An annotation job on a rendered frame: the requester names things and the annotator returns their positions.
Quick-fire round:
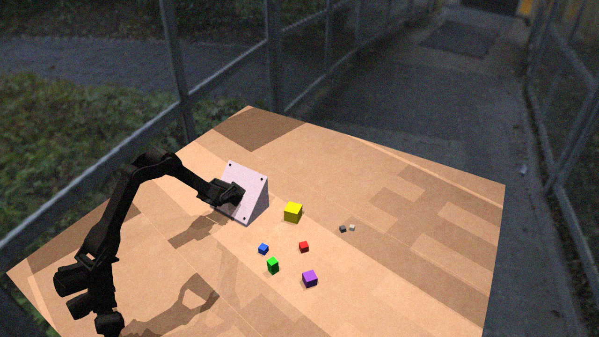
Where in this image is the yellow cube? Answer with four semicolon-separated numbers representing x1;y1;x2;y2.
284;201;302;224

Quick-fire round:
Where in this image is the blue cube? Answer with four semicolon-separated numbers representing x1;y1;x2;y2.
258;243;269;255

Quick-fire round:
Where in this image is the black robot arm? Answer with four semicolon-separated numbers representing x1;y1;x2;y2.
53;146;246;320

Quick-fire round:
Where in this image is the purple block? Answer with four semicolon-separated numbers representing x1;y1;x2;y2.
302;270;318;288

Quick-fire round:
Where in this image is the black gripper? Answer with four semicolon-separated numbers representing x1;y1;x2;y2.
89;282;125;337

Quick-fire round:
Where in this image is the red block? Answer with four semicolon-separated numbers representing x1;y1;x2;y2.
299;241;309;254

